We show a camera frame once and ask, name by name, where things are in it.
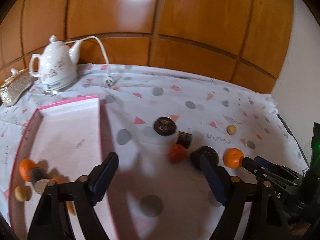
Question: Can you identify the orange mandarin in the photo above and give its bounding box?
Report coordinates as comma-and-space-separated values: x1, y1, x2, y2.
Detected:
223, 148, 245, 168
18, 159, 37, 182

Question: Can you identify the dark round chocolate cake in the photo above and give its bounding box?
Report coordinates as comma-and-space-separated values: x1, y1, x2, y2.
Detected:
189, 146, 219, 171

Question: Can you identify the small yellow round fruit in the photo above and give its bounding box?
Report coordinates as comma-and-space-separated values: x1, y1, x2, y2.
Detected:
226, 125, 237, 135

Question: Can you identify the wooden log block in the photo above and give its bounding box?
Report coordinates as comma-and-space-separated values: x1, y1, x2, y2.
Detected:
174, 131, 193, 150

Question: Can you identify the red tomato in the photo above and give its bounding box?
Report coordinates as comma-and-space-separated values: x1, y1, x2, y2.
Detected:
168, 144, 187, 163

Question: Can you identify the small beige ball in tray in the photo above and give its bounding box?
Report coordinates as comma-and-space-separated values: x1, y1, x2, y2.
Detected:
14, 186, 32, 202

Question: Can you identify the orange carrot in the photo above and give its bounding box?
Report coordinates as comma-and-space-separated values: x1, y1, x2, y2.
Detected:
52, 176, 76, 216

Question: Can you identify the wooden block in tray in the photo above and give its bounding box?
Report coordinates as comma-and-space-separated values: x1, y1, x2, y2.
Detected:
29, 167, 50, 194

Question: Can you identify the orange mandarin in tray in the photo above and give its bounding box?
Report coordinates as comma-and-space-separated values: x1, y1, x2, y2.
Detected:
18, 159, 37, 182

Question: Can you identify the pink shallow box tray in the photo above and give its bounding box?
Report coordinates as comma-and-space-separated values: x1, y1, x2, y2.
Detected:
8, 95, 106, 239

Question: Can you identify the dark round chocolate pastry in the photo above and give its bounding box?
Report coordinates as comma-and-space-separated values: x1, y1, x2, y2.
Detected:
153, 116, 177, 137

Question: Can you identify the patterned white tablecloth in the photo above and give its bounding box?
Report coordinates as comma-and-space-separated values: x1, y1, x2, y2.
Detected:
1, 64, 308, 239

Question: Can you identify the wooden panelled cabinet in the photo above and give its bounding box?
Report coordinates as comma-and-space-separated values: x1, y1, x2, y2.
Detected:
1, 0, 293, 93

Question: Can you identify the woven tissue box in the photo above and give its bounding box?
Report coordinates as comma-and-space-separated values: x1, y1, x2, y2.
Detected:
1, 68, 32, 107

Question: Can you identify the white ceramic electric kettle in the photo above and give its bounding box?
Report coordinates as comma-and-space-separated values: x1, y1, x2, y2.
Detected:
29, 35, 83, 91

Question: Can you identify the white kettle power cord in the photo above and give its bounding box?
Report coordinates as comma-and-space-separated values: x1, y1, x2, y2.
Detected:
64, 36, 116, 88

